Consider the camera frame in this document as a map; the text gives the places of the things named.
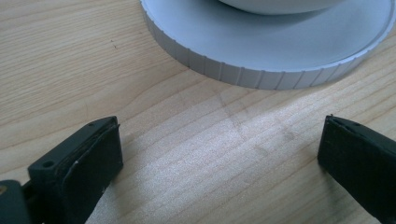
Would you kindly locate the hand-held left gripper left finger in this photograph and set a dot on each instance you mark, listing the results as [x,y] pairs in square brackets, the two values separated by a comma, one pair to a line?
[84,168]

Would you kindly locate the white bowl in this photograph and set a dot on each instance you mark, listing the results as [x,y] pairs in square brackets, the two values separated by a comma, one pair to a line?
[280,6]

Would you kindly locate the white ridged round tray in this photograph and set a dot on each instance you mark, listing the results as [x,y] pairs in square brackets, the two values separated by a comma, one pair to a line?
[249,46]

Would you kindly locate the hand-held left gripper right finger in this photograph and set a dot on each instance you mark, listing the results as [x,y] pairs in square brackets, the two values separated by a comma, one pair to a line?
[361,161]

